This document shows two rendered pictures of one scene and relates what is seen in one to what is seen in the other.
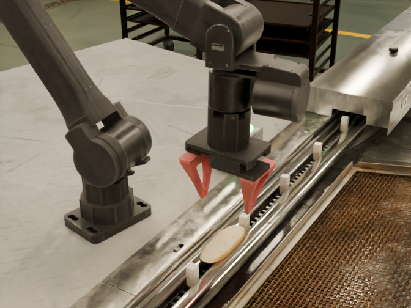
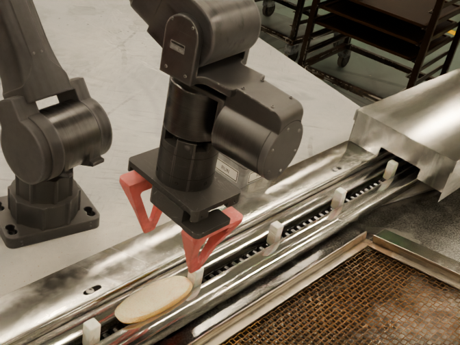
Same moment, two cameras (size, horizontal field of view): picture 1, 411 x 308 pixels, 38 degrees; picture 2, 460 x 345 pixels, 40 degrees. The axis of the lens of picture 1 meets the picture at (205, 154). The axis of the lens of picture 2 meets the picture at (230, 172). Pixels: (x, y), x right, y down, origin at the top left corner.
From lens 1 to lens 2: 0.24 m
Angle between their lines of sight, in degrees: 7
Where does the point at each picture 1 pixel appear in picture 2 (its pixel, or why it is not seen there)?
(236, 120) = (192, 152)
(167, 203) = (124, 217)
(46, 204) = not seen: outside the picture
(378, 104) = (437, 159)
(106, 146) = (35, 135)
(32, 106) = not seen: hidden behind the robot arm
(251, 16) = (240, 14)
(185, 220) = (121, 252)
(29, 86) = (46, 21)
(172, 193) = not seen: hidden behind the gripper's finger
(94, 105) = (39, 77)
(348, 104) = (401, 148)
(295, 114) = (262, 169)
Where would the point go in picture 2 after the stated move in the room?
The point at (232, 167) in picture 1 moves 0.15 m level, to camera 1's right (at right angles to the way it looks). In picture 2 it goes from (174, 212) to (330, 253)
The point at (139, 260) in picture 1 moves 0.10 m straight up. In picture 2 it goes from (34, 294) to (33, 217)
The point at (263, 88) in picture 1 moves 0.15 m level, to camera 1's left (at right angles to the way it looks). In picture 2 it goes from (229, 121) to (61, 79)
